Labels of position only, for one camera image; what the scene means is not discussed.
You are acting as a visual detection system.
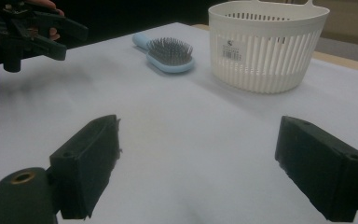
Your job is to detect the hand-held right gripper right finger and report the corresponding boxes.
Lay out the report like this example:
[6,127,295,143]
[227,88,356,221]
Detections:
[274,115,358,223]

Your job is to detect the white plastic basket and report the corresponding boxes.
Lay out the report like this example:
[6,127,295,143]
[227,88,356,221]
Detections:
[208,0,331,95]

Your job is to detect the light blue hairbrush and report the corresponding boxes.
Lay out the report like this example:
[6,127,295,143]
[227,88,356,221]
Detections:
[132,32,196,75]

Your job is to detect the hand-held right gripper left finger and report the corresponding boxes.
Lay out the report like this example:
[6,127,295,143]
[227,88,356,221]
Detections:
[49,114,121,220]

